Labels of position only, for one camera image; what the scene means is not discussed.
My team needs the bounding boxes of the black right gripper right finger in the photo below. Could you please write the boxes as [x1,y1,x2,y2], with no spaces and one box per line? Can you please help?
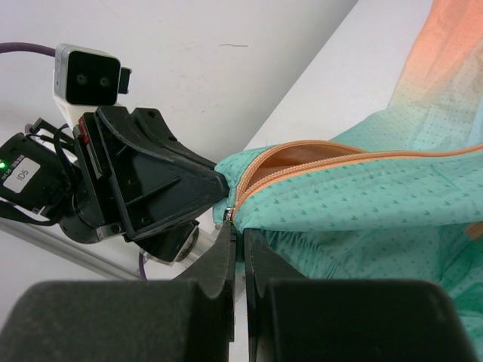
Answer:
[243,229,477,361]

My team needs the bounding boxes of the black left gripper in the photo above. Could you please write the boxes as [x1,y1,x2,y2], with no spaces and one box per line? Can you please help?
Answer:
[71,106,229,264]

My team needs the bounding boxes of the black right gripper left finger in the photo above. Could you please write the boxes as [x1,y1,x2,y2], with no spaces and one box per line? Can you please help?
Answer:
[1,222,236,361]

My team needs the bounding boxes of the silver zipper slider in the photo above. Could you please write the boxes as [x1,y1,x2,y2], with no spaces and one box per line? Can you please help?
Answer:
[223,207,235,222]

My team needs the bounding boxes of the orange and teal jacket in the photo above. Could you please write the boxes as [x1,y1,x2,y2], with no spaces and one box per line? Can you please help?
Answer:
[213,1,482,350]

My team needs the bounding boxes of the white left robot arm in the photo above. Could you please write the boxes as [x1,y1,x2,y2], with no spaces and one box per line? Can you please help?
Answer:
[1,106,229,264]

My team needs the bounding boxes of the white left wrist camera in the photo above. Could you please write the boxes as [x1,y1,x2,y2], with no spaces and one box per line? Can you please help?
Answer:
[53,44,132,129]

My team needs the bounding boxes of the aluminium table frame rail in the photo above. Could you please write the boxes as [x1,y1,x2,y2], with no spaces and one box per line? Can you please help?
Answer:
[1,219,143,280]

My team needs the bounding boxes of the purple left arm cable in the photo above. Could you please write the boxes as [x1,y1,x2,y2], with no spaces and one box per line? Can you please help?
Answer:
[0,41,57,58]

